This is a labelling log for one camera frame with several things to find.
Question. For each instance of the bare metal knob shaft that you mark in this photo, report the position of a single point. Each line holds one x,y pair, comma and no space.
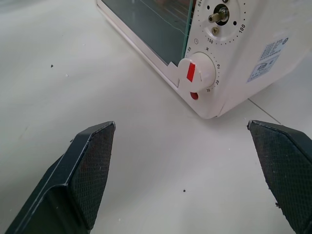
218,13

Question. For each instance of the white timer knob red mark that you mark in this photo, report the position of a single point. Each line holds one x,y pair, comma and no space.
197,72

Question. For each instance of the glass oven door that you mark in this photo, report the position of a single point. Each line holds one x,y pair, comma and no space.
151,26

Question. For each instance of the blue rating label sticker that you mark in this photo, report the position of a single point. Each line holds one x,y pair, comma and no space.
267,61

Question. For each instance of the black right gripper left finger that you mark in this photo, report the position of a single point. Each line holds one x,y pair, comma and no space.
73,185

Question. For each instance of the white toaster oven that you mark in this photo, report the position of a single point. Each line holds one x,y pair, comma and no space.
243,73

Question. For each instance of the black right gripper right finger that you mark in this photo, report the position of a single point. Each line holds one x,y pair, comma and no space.
287,168

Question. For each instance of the red indicator light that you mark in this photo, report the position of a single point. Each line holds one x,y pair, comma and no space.
194,95

